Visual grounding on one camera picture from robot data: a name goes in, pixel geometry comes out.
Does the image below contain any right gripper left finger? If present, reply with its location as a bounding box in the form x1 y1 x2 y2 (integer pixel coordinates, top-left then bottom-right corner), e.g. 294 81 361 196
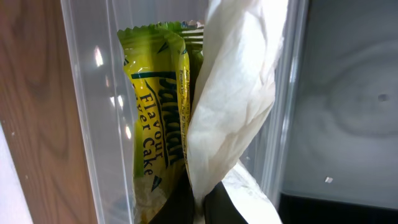
149 174 195 224

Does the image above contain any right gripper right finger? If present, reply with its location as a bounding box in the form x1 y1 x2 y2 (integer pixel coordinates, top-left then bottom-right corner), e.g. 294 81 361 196
203 182 248 224

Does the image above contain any green yellow snack wrapper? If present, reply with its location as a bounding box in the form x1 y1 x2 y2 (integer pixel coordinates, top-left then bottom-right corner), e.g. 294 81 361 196
117 21 204 223

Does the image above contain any clear plastic waste bin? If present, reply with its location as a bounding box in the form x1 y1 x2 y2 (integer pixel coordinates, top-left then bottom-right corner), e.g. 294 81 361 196
62 0 308 223

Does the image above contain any black rectangular tray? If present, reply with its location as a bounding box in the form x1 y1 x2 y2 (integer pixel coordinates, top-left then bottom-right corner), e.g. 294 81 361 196
278 194 397 224

